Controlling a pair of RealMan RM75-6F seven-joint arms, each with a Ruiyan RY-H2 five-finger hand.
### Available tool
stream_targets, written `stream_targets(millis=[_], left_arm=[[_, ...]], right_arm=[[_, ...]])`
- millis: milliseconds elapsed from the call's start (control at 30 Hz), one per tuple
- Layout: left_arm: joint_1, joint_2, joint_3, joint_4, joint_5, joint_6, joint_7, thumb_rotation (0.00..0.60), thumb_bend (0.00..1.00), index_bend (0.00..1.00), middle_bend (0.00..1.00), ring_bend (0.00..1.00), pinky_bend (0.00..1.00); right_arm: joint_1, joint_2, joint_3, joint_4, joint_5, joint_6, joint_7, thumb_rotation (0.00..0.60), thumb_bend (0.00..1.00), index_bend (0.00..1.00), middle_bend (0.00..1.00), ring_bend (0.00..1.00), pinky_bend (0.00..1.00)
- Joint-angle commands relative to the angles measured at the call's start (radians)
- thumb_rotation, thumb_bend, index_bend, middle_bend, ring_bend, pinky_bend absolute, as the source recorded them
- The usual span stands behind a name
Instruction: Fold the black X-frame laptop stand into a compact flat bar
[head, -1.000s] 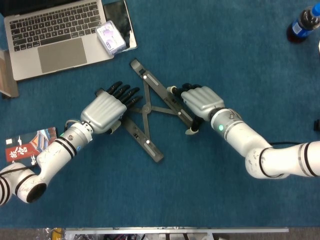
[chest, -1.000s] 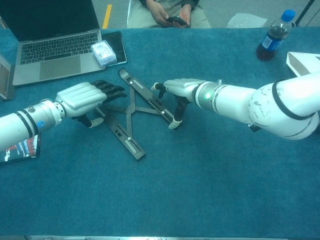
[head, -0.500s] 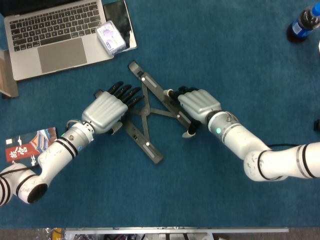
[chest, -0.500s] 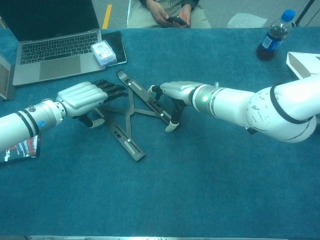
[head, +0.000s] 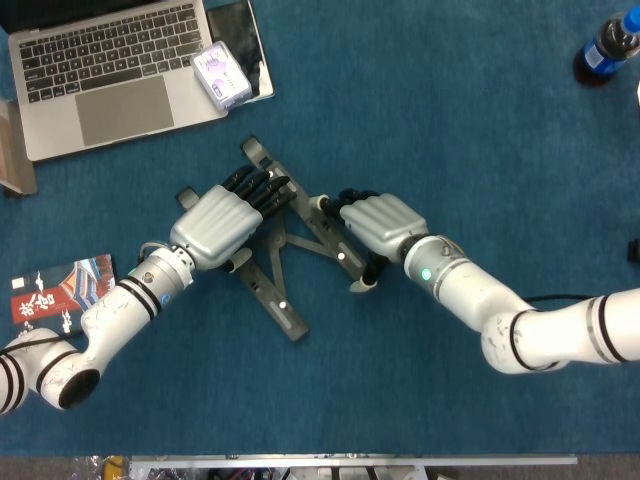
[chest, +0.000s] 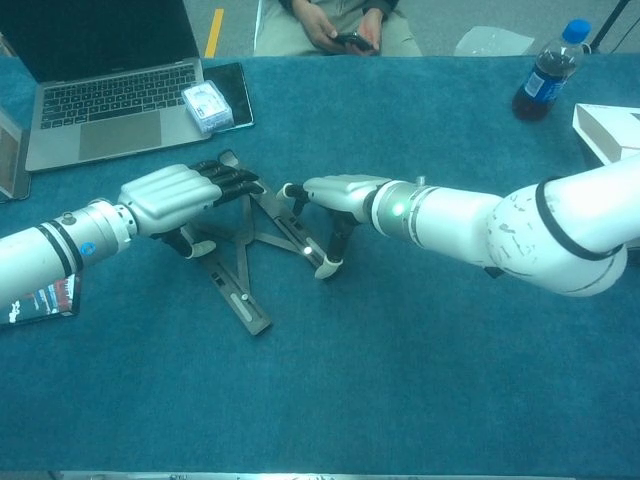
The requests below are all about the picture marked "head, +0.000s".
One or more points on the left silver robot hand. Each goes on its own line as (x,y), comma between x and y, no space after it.
(215,225)

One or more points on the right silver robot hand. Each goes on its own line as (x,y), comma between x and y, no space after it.
(385,222)

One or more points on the black folding laptop stand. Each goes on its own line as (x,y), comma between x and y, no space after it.
(295,327)

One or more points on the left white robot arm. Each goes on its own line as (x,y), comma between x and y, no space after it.
(115,310)

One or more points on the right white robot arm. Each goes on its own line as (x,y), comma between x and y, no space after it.
(475,295)

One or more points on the grey open laptop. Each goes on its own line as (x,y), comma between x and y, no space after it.
(125,107)

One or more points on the glass jar with amber liquid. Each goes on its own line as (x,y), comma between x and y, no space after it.
(114,466)

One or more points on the small white card box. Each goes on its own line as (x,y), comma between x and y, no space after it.
(220,75)

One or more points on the teal table cloth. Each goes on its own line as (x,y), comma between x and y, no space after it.
(400,400)

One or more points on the red and blue printed book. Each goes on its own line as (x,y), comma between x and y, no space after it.
(50,300)

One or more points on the black tablet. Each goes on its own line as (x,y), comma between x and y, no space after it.
(240,35)

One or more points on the wooden block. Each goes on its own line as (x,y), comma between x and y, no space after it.
(15,155)

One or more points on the cola bottle with blue cap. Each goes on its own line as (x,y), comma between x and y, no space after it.
(600,55)

